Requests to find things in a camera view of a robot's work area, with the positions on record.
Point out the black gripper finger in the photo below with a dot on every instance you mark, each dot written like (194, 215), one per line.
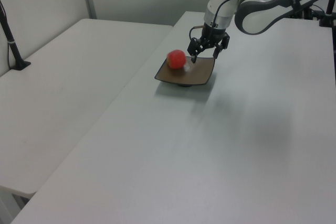
(195, 47)
(223, 44)

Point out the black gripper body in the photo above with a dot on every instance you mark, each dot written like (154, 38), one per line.
(211, 33)

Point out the red apple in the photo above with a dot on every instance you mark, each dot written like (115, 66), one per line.
(176, 59)

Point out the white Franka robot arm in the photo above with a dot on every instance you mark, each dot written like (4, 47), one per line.
(252, 22)

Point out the brown square ceramic plate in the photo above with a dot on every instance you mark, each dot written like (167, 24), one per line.
(194, 74)

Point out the black stand with white band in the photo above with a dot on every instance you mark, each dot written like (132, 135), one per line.
(329, 9)

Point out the black camera stand with base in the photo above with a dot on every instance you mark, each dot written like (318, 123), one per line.
(11, 43)

